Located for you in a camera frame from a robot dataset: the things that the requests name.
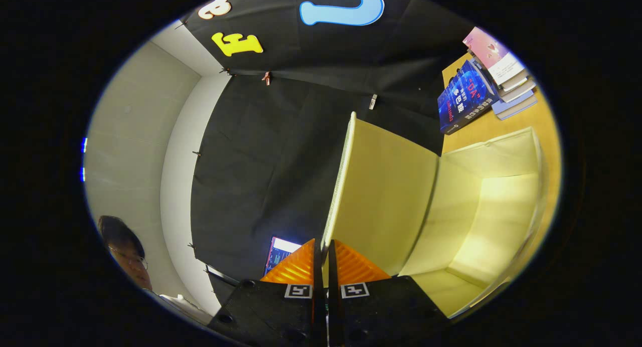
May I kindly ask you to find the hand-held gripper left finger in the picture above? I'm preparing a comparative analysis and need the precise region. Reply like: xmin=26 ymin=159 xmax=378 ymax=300
xmin=207 ymin=238 xmax=328 ymax=347

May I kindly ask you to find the row of black clips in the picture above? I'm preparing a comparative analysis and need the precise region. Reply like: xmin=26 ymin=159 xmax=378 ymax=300
xmin=176 ymin=20 xmax=236 ymax=275

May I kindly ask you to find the thin white book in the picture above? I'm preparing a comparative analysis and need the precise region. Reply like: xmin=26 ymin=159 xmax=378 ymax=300
xmin=499 ymin=69 xmax=536 ymax=103

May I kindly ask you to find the dark blue book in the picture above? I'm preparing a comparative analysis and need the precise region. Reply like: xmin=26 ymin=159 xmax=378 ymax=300
xmin=437 ymin=60 xmax=500 ymax=135

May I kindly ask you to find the light blue book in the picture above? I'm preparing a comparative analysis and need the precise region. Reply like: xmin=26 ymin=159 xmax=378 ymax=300
xmin=492 ymin=94 xmax=538 ymax=121

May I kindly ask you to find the pale green fabric storage box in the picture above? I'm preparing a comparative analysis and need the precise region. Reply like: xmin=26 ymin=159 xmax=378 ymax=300
xmin=321 ymin=111 xmax=548 ymax=320

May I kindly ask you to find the black backdrop cloth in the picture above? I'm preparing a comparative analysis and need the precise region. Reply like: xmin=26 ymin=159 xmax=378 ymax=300
xmin=178 ymin=0 xmax=479 ymax=315

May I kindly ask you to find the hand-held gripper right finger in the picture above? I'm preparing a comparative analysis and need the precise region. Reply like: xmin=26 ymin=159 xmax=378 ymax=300
xmin=327 ymin=239 xmax=452 ymax=347

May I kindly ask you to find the pink cover book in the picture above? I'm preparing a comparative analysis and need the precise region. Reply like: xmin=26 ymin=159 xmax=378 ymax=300
xmin=462 ymin=27 xmax=526 ymax=86

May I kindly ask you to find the computer monitor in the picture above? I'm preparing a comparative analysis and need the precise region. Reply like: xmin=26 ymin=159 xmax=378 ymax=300
xmin=263 ymin=235 xmax=302 ymax=276

